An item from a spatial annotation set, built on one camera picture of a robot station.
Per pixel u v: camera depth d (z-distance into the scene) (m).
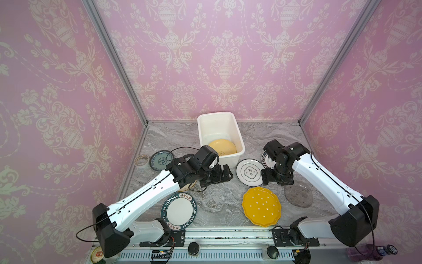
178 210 0.82
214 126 1.04
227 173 0.63
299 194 0.87
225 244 0.73
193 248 0.63
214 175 0.61
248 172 0.95
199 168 0.52
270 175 0.68
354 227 0.46
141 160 1.01
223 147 1.03
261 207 0.83
